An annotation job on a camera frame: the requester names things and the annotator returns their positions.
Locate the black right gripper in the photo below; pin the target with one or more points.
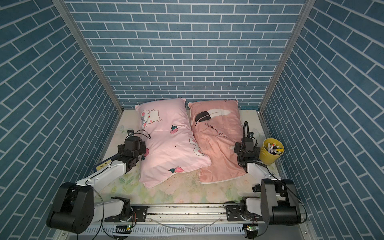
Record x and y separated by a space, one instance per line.
238 148

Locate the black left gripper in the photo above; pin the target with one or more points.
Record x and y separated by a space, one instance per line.
142 147

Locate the salmon pink feather pillow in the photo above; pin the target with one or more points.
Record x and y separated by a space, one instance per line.
217 127

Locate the light pink cartoon pillow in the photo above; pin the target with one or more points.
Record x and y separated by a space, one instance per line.
172 148

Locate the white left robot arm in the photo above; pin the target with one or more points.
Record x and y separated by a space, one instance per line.
74 209

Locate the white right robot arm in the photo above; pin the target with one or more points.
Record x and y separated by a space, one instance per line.
278 203

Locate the yellow pen cup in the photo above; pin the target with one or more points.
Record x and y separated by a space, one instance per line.
271 150

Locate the blue notebook yellow label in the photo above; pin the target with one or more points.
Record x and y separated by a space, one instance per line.
105 163

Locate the black small remote device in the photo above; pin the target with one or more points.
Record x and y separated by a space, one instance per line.
257 188

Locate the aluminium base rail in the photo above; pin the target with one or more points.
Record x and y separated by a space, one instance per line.
190 220

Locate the silver corner frame post right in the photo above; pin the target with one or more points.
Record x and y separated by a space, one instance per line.
287 51

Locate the silver corner frame post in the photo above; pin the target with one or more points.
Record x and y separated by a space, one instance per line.
81 41
287 51

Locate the silver corner frame post left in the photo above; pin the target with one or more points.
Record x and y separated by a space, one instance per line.
81 41

